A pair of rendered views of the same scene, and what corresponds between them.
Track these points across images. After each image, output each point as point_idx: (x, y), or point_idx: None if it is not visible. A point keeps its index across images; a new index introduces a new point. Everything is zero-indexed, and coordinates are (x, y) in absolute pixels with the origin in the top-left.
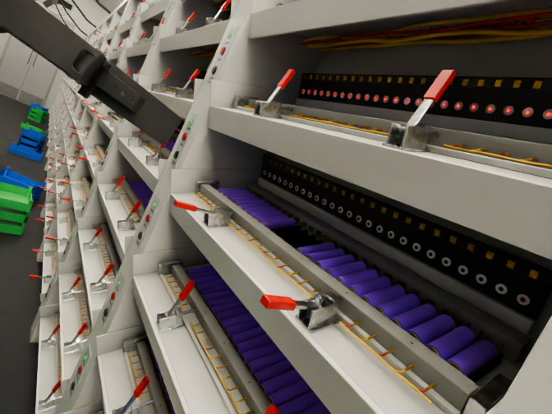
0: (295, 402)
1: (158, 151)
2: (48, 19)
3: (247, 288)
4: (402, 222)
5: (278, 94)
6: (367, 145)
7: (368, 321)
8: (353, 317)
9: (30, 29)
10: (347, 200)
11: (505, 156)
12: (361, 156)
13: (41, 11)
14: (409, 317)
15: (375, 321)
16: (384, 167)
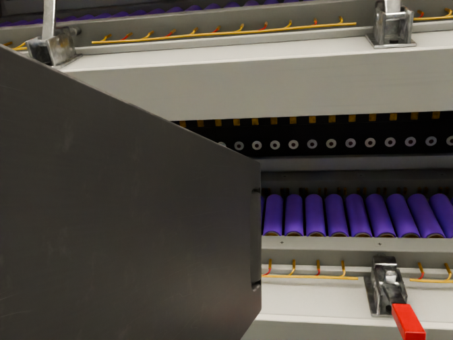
0: None
1: None
2: (197, 173)
3: (259, 334)
4: (322, 123)
5: None
6: (359, 57)
7: (432, 256)
8: (408, 263)
9: (181, 320)
10: (226, 129)
11: None
12: (350, 74)
13: (177, 154)
14: (434, 221)
15: (442, 251)
16: (398, 77)
